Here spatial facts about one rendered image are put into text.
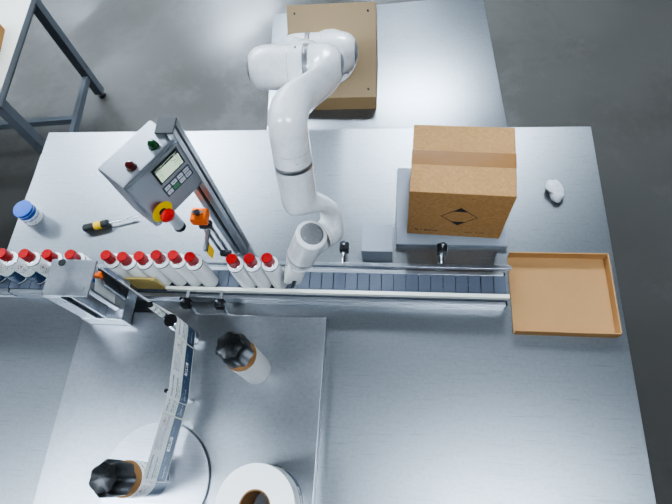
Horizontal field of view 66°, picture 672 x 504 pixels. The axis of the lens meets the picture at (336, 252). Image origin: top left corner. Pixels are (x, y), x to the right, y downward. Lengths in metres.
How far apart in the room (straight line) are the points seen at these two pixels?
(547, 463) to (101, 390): 1.32
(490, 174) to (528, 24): 2.20
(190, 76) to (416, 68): 1.79
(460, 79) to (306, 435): 1.43
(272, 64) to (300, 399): 0.92
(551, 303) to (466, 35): 1.16
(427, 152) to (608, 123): 1.83
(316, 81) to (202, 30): 2.70
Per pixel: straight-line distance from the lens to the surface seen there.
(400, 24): 2.37
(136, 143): 1.31
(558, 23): 3.72
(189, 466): 1.62
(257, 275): 1.56
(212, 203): 1.51
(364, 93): 2.01
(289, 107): 1.14
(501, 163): 1.59
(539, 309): 1.72
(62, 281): 1.64
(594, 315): 1.76
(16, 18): 3.13
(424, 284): 1.64
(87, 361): 1.83
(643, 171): 3.15
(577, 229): 1.87
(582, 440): 1.67
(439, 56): 2.24
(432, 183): 1.52
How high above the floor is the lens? 2.41
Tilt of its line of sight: 65 degrees down
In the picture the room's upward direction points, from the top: 13 degrees counter-clockwise
